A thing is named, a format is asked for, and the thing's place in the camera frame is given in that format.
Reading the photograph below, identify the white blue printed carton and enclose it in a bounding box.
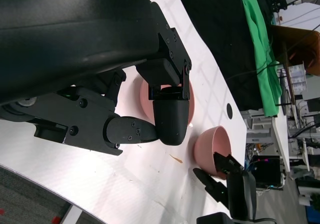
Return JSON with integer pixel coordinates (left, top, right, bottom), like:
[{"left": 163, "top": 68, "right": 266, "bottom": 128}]
[{"left": 287, "top": 63, "right": 307, "bottom": 96}]

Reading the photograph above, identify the pink plastic bowl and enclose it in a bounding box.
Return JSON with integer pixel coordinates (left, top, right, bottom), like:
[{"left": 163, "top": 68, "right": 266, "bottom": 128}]
[
  {"left": 139, "top": 78, "right": 197, "bottom": 125},
  {"left": 192, "top": 125, "right": 232, "bottom": 182}
]

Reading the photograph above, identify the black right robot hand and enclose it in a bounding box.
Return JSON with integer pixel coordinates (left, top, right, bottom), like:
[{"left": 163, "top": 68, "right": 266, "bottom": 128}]
[{"left": 192, "top": 151, "right": 258, "bottom": 220}]

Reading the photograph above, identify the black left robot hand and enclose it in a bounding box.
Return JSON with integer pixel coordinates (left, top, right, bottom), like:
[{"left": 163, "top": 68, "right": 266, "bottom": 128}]
[{"left": 0, "top": 0, "right": 193, "bottom": 157}]

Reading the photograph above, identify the green cloth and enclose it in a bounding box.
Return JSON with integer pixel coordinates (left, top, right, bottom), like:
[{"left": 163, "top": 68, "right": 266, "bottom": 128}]
[{"left": 234, "top": 0, "right": 284, "bottom": 118}]

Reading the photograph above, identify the black electronic box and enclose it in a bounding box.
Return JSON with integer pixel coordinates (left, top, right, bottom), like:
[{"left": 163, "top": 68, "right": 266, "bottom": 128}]
[{"left": 250, "top": 155, "right": 286, "bottom": 191}]

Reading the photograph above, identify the brown open bin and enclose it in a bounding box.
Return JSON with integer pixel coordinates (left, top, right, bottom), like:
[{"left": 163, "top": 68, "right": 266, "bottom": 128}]
[{"left": 270, "top": 23, "right": 320, "bottom": 76}]

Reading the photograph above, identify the black table cable grommet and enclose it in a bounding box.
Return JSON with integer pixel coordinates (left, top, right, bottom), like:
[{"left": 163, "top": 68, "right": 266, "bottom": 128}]
[{"left": 225, "top": 103, "right": 234, "bottom": 120}]

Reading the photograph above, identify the black backdrop cloth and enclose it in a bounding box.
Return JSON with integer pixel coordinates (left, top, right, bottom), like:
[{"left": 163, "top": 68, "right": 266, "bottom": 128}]
[{"left": 174, "top": 0, "right": 266, "bottom": 111}]

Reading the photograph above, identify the blue plastic crate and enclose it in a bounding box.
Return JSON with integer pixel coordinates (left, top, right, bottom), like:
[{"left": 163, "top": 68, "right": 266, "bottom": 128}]
[{"left": 305, "top": 206, "right": 320, "bottom": 224}]

